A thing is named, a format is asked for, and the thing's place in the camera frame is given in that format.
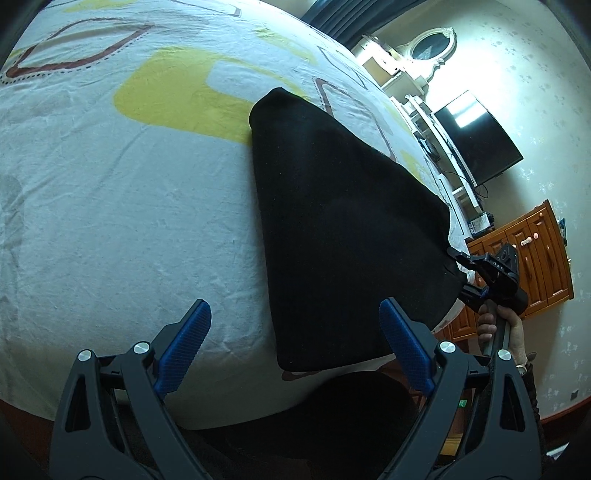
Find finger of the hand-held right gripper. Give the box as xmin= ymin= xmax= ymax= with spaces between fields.
xmin=445 ymin=247 xmax=488 ymax=269
xmin=459 ymin=281 xmax=491 ymax=309

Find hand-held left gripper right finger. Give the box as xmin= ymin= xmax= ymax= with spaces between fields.
xmin=378 ymin=298 xmax=546 ymax=480

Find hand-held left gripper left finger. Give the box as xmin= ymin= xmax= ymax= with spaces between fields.
xmin=48 ymin=299 xmax=213 ymax=480

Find black pants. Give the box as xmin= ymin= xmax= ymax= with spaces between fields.
xmin=248 ymin=87 xmax=467 ymax=372

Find person's right hand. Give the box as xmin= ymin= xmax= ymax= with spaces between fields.
xmin=478 ymin=307 xmax=528 ymax=366

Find wooden cabinet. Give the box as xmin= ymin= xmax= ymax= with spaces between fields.
xmin=436 ymin=199 xmax=575 ymax=342

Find white television stand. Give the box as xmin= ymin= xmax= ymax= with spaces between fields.
xmin=404 ymin=95 xmax=497 ymax=236

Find black flat television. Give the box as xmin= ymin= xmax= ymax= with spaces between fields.
xmin=434 ymin=90 xmax=525 ymax=188

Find white patterned bedsheet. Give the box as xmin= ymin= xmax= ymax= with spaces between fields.
xmin=0 ymin=0 xmax=476 ymax=432

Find cream dressing table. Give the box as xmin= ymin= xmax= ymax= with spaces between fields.
xmin=355 ymin=34 xmax=444 ymax=100

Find oval vanity mirror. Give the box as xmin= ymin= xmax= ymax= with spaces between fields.
xmin=406 ymin=27 xmax=458 ymax=63

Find dark blue curtain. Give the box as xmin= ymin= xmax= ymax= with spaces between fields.
xmin=300 ymin=0 xmax=398 ymax=49

